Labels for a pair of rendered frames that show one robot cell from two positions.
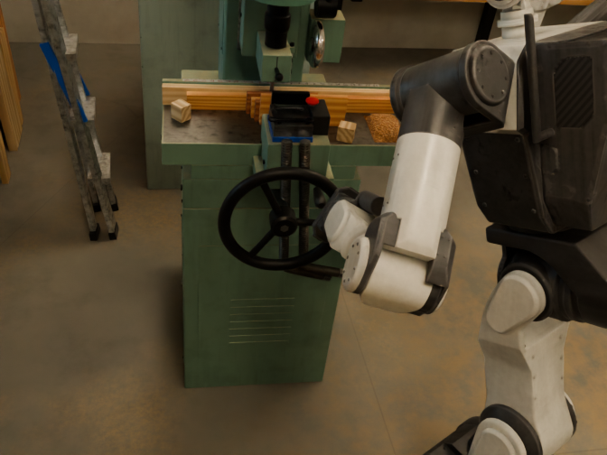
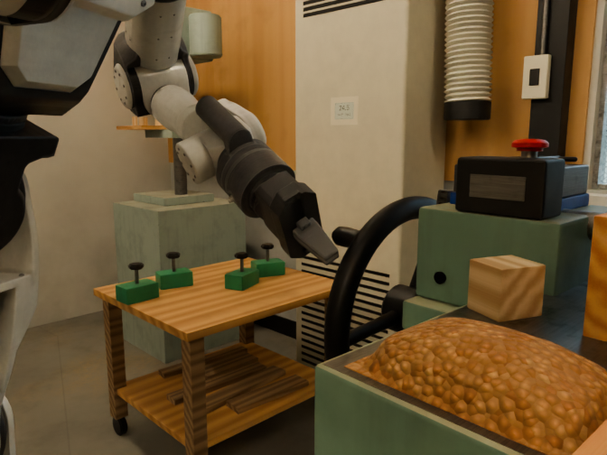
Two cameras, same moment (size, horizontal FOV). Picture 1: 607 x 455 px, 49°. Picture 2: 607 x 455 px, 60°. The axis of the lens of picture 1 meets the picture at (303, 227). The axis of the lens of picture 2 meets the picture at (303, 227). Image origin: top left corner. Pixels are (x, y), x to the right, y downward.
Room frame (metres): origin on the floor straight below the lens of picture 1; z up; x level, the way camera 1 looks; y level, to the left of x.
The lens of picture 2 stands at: (1.66, -0.38, 1.03)
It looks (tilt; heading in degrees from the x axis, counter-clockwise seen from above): 10 degrees down; 151
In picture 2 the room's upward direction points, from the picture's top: straight up
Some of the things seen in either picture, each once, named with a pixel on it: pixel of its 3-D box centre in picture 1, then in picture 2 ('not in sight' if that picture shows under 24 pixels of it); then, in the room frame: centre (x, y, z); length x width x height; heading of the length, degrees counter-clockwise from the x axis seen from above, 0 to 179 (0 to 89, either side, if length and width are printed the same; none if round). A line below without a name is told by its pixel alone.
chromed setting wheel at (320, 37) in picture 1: (315, 44); not in sight; (1.66, 0.03, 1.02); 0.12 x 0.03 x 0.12; 13
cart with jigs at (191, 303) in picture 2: not in sight; (224, 344); (0.04, 0.22, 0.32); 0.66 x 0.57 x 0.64; 105
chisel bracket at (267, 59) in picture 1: (274, 59); not in sight; (1.53, 0.13, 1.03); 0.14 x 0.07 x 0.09; 13
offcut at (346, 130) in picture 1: (346, 132); (505, 286); (1.41, -0.07, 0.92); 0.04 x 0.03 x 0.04; 81
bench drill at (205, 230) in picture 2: not in sight; (182, 184); (-0.86, 0.36, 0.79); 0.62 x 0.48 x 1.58; 15
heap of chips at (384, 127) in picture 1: (386, 124); (487, 356); (1.48, -0.17, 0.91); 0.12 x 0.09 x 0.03; 13
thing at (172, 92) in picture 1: (283, 97); not in sight; (1.53, 0.10, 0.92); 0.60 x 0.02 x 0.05; 103
